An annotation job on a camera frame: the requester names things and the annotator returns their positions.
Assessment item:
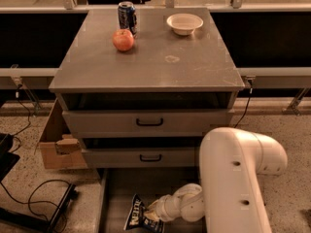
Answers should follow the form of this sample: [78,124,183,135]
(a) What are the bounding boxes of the black floor cable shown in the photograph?
[0,178,72,233]

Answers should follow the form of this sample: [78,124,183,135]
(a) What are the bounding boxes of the white bowl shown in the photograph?
[166,14,203,36]

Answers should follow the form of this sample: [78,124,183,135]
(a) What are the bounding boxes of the grey drawer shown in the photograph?
[62,109,233,138]
[96,167,207,233]
[82,147,199,168]

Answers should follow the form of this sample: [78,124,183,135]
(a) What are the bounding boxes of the brown cardboard box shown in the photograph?
[39,101,86,169]

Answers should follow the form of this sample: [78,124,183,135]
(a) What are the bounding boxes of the grey top drawer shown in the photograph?
[62,109,233,138]

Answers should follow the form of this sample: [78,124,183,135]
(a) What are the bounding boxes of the grey middle drawer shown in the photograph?
[82,147,199,168]

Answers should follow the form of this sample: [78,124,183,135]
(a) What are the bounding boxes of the grey bottom drawer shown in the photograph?
[96,167,207,233]

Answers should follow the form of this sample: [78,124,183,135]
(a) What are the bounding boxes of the grey drawer cabinet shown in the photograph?
[49,7,246,170]

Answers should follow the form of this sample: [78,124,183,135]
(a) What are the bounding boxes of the blue chip bag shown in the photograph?
[123,194,164,233]

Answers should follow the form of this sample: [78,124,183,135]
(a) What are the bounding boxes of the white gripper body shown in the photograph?
[155,195,181,222]

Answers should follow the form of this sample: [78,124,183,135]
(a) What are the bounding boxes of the red apple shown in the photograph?
[113,29,134,51]

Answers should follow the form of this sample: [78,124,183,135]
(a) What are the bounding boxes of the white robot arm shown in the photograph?
[145,127,288,233]

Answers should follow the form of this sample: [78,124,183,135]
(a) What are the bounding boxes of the blue soda can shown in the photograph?
[118,1,137,36]

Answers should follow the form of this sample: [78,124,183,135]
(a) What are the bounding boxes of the black stand base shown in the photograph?
[0,182,78,233]

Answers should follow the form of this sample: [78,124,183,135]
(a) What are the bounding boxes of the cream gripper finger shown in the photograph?
[144,201,159,221]

